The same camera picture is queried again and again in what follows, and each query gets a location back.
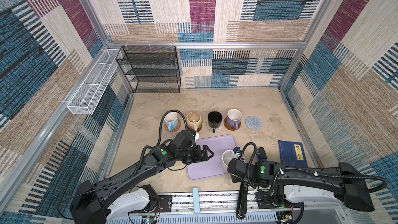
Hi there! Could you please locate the light brown wooden coaster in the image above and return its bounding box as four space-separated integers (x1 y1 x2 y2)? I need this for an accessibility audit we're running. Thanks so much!
223 118 241 131

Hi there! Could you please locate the woven straw round coaster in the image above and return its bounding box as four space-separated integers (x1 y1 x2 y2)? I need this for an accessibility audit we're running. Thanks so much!
163 120 181 132

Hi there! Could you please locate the multicolour woven round coaster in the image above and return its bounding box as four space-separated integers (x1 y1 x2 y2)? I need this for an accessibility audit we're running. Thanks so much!
206 122 223 133

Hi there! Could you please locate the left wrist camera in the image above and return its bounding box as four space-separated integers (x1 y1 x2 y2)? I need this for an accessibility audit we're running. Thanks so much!
168 130 197 156

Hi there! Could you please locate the blue book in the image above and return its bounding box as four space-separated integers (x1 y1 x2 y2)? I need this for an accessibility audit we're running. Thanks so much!
278 141 308 168

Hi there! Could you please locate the black wire shelf rack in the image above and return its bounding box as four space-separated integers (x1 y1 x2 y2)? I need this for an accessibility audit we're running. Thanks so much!
116 46 181 93

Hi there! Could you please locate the light blue plastic bar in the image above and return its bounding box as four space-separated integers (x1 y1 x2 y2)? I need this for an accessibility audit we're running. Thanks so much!
192 187 201 215

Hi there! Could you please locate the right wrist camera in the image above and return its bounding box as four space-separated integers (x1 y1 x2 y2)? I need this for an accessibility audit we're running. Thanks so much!
233 147 245 161

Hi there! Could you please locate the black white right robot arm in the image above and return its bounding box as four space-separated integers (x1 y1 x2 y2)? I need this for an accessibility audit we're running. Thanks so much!
228 159 388 212

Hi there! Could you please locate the beige ceramic mug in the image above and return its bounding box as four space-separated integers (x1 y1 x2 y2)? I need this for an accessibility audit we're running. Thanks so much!
186 112 203 125

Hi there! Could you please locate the white mug blue handle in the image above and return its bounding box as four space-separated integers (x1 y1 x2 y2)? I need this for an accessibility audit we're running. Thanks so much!
164 112 178 125

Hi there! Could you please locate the lavender plastic tray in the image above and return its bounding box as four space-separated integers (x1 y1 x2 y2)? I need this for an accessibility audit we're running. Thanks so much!
187 135 237 180

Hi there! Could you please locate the white wire mesh basket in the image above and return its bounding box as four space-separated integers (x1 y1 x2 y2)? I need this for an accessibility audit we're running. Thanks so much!
67 49 119 115

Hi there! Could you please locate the black mug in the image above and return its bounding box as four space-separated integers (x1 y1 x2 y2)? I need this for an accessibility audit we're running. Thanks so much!
207 111 223 133

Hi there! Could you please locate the blue-grey woven round coaster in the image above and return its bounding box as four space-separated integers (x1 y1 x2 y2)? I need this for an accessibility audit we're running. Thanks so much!
245 116 262 131

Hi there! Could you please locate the white mug lavender handle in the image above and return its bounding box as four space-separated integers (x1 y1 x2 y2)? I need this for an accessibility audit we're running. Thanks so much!
227 109 242 129

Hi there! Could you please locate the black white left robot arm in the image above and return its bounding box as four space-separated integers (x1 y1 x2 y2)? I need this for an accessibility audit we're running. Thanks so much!
69 143 214 224

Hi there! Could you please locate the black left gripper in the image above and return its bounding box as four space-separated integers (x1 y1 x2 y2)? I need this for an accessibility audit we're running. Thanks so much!
176 146 216 166

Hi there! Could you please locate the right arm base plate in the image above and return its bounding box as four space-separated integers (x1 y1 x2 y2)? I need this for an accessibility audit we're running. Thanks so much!
255 192 301 209

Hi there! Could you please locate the white speckled mug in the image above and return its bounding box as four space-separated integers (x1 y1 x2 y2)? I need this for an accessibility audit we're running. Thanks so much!
221 150 235 171

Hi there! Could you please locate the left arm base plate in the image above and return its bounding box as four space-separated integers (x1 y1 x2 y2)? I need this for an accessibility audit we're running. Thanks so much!
149 195 173 214

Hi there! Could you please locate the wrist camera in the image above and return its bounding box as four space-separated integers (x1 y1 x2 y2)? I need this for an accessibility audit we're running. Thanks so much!
168 130 197 156
233 147 245 161

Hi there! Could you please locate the blue black stapler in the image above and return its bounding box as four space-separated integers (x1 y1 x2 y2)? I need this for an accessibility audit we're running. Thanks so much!
256 147 267 161

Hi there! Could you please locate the dark brown wooden coaster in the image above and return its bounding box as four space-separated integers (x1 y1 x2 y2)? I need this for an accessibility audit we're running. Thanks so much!
187 123 203 132

